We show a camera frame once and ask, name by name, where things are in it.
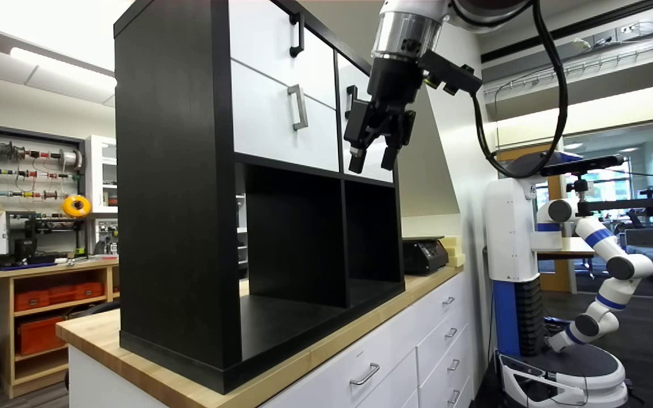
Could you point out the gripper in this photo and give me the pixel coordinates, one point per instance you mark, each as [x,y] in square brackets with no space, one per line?
[393,84]

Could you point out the white counter drawer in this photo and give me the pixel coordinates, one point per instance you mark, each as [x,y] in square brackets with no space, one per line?
[440,340]
[326,377]
[442,374]
[462,396]
[437,306]

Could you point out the black appliance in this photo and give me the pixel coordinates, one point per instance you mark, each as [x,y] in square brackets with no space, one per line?
[423,256]

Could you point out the stack of yellow foam blocks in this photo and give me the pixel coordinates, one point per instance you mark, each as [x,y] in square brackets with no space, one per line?
[452,252]

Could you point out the white and blue mobile robot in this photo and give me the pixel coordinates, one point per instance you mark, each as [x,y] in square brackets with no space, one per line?
[511,238]

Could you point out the black shelf cabinet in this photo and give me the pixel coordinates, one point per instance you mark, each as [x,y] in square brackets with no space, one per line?
[173,198]

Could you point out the yellow spool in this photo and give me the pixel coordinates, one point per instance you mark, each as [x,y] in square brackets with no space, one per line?
[76,205]

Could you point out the row of orange tool cases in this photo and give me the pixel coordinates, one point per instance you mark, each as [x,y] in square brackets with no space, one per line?
[57,294]

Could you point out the wooden workbench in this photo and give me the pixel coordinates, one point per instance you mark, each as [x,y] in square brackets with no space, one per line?
[32,271]

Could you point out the orange tool case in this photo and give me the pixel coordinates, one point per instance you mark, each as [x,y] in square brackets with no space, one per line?
[40,335]

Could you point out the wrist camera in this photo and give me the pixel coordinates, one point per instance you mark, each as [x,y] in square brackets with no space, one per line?
[450,72]

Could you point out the camera on mount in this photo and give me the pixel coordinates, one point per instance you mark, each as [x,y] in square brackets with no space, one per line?
[581,166]

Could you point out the white wall cabinet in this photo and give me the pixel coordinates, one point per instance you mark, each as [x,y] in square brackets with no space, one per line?
[101,170]

